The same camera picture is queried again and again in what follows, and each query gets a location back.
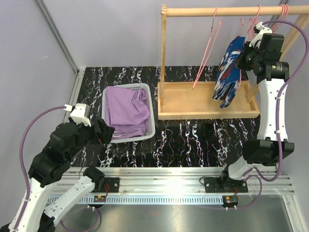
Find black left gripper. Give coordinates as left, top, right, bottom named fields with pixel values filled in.
left=66, top=116, right=115, bottom=161

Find blue patterned trousers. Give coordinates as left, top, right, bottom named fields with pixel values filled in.
left=212, top=36, right=245, bottom=108

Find purple trousers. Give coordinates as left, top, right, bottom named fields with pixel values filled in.
left=105, top=86, right=150, bottom=140

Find pink wire hanger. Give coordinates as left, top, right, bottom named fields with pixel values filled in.
left=238, top=5, right=263, bottom=87
left=271, top=4, right=288, bottom=32
left=192, top=7, right=222, bottom=89
left=272, top=4, right=290, bottom=32

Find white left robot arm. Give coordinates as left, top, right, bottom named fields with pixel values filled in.
left=0, top=120, right=114, bottom=232

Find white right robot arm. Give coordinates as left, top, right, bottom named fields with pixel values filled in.
left=219, top=33, right=295, bottom=191

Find wooden clothes rack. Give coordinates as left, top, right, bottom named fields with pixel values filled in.
left=157, top=4, right=309, bottom=120

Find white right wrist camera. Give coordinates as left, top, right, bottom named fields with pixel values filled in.
left=249, top=22, right=273, bottom=48

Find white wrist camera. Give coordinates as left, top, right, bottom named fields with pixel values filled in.
left=64, top=103, right=92, bottom=127
left=249, top=22, right=273, bottom=48

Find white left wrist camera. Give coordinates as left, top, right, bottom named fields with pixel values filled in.
left=64, top=103, right=92, bottom=127

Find aluminium corner frame post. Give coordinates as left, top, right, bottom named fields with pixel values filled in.
left=33, top=0, right=85, bottom=78

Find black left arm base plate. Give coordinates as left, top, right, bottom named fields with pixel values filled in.
left=92, top=177, right=120, bottom=193

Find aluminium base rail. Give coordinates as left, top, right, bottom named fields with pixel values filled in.
left=48, top=167, right=295, bottom=204

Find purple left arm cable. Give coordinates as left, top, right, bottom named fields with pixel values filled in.
left=12, top=105, right=67, bottom=232

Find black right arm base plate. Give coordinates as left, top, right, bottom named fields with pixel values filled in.
left=199, top=176, right=248, bottom=193

